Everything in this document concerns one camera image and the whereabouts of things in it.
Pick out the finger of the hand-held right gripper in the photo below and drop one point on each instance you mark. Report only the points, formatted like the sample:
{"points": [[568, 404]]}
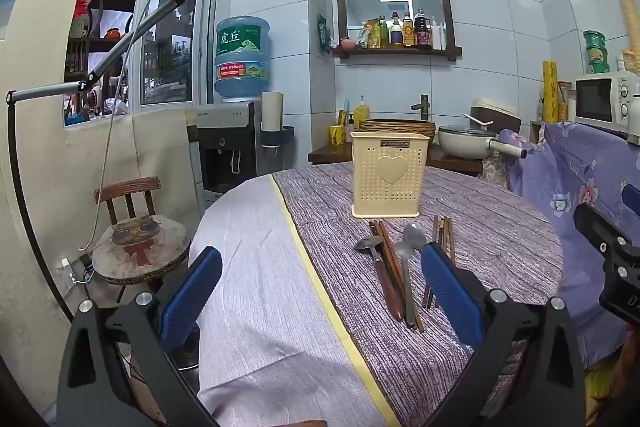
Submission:
{"points": [[632, 202], [592, 222]]}

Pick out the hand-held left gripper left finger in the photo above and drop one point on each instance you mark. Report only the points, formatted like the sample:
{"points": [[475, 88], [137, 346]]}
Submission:
{"points": [[192, 297]]}

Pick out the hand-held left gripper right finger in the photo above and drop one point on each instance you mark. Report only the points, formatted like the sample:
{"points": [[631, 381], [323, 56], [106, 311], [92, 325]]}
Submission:
{"points": [[450, 292]]}

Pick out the cream perforated utensil holder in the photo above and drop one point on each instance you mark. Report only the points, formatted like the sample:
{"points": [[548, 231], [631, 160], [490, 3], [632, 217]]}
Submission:
{"points": [[390, 177]]}

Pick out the small metal spoon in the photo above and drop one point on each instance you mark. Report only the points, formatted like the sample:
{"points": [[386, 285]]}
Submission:
{"points": [[403, 250]]}

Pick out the large metal spoon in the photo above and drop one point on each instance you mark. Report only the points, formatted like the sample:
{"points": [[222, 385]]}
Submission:
{"points": [[414, 234]]}

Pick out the pale lilac tablecloth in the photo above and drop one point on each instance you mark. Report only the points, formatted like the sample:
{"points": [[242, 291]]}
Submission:
{"points": [[260, 307]]}

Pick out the cat print seat cushion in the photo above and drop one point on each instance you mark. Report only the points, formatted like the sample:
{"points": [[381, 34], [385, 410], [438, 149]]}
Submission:
{"points": [[140, 242]]}

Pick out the reddish brown wooden chopstick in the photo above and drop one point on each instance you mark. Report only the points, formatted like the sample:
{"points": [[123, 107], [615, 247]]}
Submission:
{"points": [[387, 237], [382, 241]]}

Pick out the white microwave oven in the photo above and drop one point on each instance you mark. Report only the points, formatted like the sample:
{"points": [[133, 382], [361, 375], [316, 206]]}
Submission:
{"points": [[600, 99]]}

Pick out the brown patterned cloth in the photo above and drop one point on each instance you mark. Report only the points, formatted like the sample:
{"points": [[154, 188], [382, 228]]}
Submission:
{"points": [[495, 172]]}

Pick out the wooden chair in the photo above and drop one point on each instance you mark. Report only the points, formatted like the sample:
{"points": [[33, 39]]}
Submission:
{"points": [[127, 189]]}

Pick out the grey striped tablecloth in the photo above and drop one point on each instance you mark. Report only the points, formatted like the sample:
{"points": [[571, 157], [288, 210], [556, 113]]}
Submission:
{"points": [[350, 207]]}

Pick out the yellow wrap roll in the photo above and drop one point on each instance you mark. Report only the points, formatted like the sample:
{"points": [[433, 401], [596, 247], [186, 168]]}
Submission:
{"points": [[550, 92]]}

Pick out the cream brown rice cooker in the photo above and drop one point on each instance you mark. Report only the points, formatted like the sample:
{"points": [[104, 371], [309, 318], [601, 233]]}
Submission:
{"points": [[497, 112]]}

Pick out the cream pan with lid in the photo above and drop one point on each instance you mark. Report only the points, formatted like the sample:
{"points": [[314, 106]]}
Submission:
{"points": [[465, 142]]}

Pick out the white rice spoon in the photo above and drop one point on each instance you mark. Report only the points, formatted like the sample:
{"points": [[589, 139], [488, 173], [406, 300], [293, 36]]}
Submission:
{"points": [[477, 120]]}

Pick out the stack of green cups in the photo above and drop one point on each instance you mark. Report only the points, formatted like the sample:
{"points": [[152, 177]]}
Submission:
{"points": [[595, 52]]}

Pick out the grey water dispenser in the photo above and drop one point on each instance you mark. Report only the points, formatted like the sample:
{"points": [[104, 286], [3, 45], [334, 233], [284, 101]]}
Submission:
{"points": [[225, 142]]}

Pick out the woven pattern wash basin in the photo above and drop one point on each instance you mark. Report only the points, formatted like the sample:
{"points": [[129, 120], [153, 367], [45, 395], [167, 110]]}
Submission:
{"points": [[395, 126]]}

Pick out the dark wooden counter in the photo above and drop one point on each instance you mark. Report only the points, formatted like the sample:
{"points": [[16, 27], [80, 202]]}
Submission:
{"points": [[330, 152]]}

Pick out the yellow paper cup stack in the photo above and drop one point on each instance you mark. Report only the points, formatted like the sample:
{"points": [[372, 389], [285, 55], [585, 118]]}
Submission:
{"points": [[627, 17]]}

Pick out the bronze faucet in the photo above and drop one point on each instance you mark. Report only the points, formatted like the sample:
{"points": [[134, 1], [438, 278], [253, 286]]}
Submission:
{"points": [[422, 104]]}

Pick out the small floral pump bottle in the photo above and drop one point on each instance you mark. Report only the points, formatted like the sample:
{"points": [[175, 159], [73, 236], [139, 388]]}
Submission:
{"points": [[350, 129]]}

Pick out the yellow mug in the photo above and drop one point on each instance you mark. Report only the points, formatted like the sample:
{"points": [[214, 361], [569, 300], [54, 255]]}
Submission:
{"points": [[336, 135]]}

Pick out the yellow soap pump bottle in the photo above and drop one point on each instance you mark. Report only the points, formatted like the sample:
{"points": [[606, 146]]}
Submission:
{"points": [[361, 114]]}

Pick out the white paper roll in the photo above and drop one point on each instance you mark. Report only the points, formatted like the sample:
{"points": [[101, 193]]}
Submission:
{"points": [[272, 112]]}

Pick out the beige cloth screen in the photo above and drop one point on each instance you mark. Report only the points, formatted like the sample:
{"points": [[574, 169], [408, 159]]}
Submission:
{"points": [[40, 157]]}

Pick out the toothbrushes in mug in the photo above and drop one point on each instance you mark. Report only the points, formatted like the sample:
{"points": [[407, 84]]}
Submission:
{"points": [[342, 112]]}

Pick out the white plastic bottle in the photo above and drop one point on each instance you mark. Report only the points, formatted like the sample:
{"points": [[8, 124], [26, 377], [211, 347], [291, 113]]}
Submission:
{"points": [[438, 36]]}

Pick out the blue water jug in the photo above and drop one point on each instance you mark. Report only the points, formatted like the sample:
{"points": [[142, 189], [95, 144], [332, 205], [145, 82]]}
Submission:
{"points": [[242, 57]]}

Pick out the dark soy sauce bottle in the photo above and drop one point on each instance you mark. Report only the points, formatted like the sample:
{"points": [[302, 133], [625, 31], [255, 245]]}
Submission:
{"points": [[423, 32]]}

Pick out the purple label oil bottle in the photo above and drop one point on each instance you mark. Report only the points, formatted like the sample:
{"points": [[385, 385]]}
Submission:
{"points": [[396, 32]]}

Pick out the yellow green seasoning pouch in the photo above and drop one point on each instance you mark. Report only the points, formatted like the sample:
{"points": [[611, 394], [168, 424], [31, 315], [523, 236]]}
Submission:
{"points": [[371, 36]]}

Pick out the pink bowl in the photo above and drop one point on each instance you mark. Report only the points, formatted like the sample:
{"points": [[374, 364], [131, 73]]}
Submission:
{"points": [[347, 43]]}

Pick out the green hanging pouch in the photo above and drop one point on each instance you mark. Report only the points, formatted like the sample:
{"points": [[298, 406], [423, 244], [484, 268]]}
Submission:
{"points": [[325, 34]]}

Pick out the white wall plug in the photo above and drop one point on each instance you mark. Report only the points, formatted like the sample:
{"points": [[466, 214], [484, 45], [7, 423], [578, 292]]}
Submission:
{"points": [[66, 265]]}

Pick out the dark blue wall holder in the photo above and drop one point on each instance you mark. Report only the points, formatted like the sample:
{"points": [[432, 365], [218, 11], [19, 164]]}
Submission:
{"points": [[280, 139]]}

